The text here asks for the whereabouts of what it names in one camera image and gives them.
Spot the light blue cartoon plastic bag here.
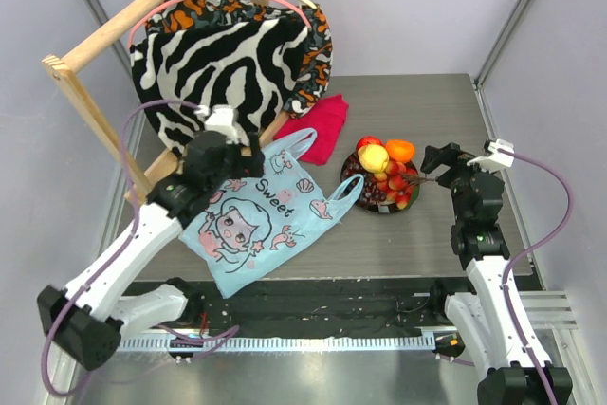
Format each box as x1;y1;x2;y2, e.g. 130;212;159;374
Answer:
179;128;365;298

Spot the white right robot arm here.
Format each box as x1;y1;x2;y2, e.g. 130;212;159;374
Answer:
421;139;573;404

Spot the orange persimmon fruit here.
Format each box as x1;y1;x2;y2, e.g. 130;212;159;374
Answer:
384;139;415;163

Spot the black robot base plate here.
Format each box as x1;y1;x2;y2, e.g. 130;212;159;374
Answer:
118;276;480;340

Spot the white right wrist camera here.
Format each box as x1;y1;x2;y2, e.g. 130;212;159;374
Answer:
467;139;514;174

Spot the zebra pattern fleece garment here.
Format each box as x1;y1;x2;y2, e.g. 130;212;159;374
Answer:
130;18;308;156

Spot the red folded cloth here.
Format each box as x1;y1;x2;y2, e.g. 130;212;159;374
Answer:
273;94;349;166

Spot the wooden clothes rack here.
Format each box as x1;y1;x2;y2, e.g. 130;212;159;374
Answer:
41;0;290;207

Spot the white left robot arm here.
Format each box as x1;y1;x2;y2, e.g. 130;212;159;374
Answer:
37;131;264;371

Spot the red yellow cherry bunch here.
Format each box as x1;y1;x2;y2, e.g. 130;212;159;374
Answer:
373;160;420;211

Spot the orange camouflage pattern garment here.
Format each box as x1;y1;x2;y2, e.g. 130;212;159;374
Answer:
144;0;334;120

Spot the white slotted cable duct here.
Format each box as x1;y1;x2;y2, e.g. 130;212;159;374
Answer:
118;332;435;354

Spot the pink clothes hanger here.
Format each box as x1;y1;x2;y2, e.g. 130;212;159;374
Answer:
128;0;317;46

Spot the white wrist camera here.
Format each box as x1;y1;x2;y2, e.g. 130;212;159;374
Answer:
467;139;514;174
193;104;250;147

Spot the yellow pear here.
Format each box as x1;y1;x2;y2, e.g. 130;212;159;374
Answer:
357;144;390;174

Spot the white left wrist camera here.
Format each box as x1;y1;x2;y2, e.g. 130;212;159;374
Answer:
193;104;250;147

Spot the dark purple grape bunch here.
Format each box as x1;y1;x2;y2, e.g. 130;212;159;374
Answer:
340;154;387;211

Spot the red apple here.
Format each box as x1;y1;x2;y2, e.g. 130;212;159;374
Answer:
356;136;383;151

